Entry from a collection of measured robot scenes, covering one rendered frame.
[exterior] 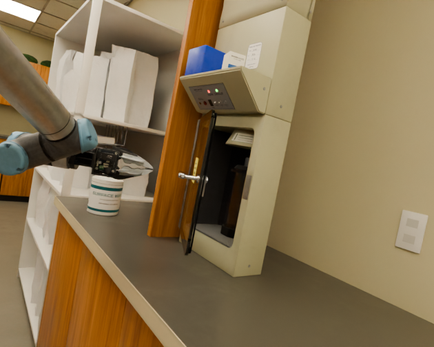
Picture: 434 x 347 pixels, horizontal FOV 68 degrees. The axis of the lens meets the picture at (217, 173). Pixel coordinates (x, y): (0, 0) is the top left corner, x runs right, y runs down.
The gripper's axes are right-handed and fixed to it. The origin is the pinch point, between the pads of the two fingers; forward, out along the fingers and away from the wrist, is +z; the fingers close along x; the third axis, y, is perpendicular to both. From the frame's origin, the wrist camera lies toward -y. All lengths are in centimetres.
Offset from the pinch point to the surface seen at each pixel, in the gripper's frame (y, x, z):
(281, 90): 5.0, 29.0, 32.6
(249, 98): 8.1, 24.2, 23.1
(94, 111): -114, 20, -41
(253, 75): 10.0, 29.9, 22.7
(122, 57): -109, 54, -30
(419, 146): 8, 22, 78
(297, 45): 4, 43, 35
